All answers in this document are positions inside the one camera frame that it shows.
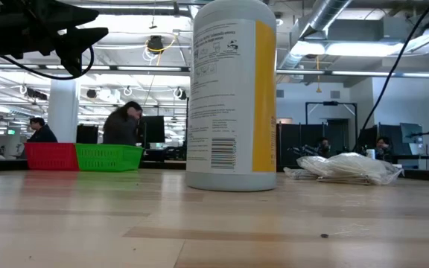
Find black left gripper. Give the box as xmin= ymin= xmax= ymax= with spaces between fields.
xmin=11 ymin=0 xmax=109 ymax=78

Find clear bag of cotton balls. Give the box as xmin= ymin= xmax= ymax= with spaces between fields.
xmin=296 ymin=152 xmax=404 ymax=186

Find long ceiling light strip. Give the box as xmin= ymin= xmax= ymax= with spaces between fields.
xmin=0 ymin=63 xmax=191 ymax=72
xmin=276 ymin=69 xmax=429 ymax=79

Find white room pillar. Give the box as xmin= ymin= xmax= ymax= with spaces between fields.
xmin=47 ymin=77 xmax=80 ymax=144

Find black office chair back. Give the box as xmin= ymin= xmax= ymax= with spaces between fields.
xmin=75 ymin=124 xmax=99 ymax=145

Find person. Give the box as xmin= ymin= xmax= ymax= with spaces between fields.
xmin=102 ymin=100 xmax=144 ymax=146
xmin=26 ymin=117 xmax=58 ymax=144
xmin=317 ymin=136 xmax=333 ymax=159
xmin=374 ymin=136 xmax=393 ymax=162

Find black office monitor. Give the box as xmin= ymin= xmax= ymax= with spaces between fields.
xmin=139 ymin=115 xmax=166 ymax=144

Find red plastic basket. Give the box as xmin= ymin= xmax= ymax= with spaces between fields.
xmin=23 ymin=142 xmax=80 ymax=172

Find green plastic basket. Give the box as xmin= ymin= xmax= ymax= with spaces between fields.
xmin=74 ymin=143 xmax=144 ymax=173

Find white wipes canister yellow label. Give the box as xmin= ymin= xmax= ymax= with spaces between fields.
xmin=185 ymin=0 xmax=278 ymax=193

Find black partition panels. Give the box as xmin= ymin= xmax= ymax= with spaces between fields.
xmin=276 ymin=123 xmax=349 ymax=168

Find yellow hanging pendant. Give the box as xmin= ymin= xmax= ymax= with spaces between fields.
xmin=314 ymin=54 xmax=322 ymax=94

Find bright ceiling light panel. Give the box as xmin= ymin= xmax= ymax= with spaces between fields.
xmin=290 ymin=39 xmax=405 ymax=57

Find grey desk monitor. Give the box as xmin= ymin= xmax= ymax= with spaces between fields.
xmin=399 ymin=122 xmax=424 ymax=156

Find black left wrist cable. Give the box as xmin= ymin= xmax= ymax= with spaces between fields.
xmin=0 ymin=44 xmax=95 ymax=81

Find black ceiling device yellow cable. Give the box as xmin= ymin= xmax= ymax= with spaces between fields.
xmin=146 ymin=35 xmax=165 ymax=55

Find silver ceiling duct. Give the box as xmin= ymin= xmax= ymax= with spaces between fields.
xmin=279 ymin=0 xmax=353 ymax=71

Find black tube stand frame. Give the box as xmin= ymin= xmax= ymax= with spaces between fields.
xmin=305 ymin=100 xmax=359 ymax=130

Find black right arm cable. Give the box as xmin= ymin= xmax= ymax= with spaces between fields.
xmin=352 ymin=0 xmax=429 ymax=153

